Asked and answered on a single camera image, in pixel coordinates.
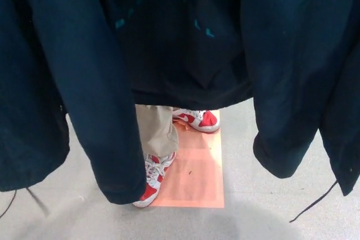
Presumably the orange floor marking rectangle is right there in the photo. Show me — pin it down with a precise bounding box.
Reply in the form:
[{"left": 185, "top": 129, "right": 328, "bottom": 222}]
[{"left": 151, "top": 104, "right": 226, "bottom": 209}]

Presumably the orange scrap on floor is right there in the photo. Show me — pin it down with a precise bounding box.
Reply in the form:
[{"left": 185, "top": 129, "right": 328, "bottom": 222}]
[{"left": 174, "top": 120, "right": 193, "bottom": 132}]

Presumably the navy blue coat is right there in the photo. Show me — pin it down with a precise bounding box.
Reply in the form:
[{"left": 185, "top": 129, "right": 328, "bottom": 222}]
[{"left": 0, "top": 0, "right": 360, "bottom": 223}]

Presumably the red and white sneaker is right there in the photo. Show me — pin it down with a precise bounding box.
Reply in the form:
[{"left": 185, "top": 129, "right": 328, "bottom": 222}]
[
  {"left": 132, "top": 151, "right": 177, "bottom": 209},
  {"left": 171, "top": 107, "right": 221, "bottom": 133}
]

